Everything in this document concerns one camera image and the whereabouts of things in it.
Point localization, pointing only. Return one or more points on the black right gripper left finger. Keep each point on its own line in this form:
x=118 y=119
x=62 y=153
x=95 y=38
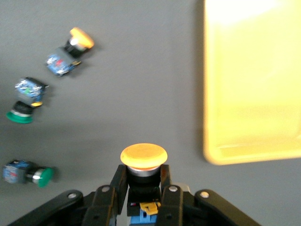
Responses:
x=103 y=202

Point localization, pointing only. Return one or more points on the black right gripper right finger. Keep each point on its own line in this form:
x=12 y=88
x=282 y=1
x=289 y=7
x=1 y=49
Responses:
x=174 y=207

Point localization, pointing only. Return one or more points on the yellow mushroom push button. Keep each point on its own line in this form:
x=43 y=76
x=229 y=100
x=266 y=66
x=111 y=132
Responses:
x=143 y=155
x=58 y=62

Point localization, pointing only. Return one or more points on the green mushroom push button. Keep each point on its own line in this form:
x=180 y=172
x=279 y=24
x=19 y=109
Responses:
x=26 y=90
x=14 y=173

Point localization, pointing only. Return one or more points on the dark grey table mat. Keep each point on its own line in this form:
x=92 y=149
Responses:
x=141 y=82

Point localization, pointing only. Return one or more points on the yellow plastic tray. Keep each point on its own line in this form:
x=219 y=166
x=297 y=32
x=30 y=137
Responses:
x=254 y=82

